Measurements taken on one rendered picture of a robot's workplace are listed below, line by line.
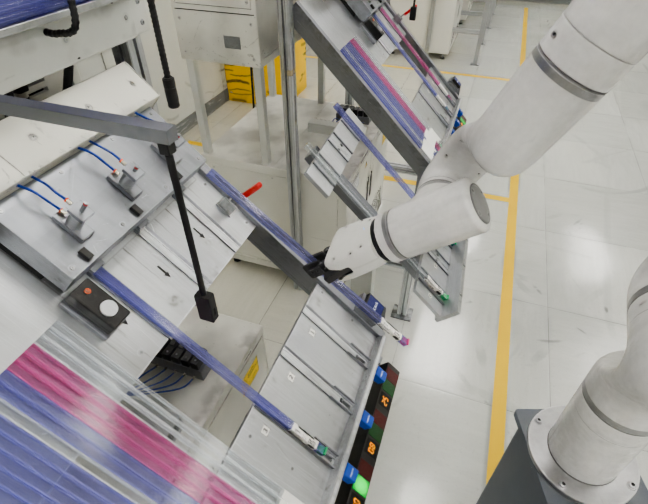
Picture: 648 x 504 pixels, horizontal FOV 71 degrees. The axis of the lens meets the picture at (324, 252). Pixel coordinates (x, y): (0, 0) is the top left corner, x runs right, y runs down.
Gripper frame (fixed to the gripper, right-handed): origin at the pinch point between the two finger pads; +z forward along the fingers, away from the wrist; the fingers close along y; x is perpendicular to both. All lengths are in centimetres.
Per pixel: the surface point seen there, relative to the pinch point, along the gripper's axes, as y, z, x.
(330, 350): 5.2, 8.9, 17.2
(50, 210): 19.2, 11.4, -36.3
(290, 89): -82, 33, -16
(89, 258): 22.2, 9.3, -28.7
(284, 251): -8.0, 12.1, -0.9
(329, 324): 0.0, 9.4, 15.1
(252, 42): -88, 37, -34
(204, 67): -249, 185, -43
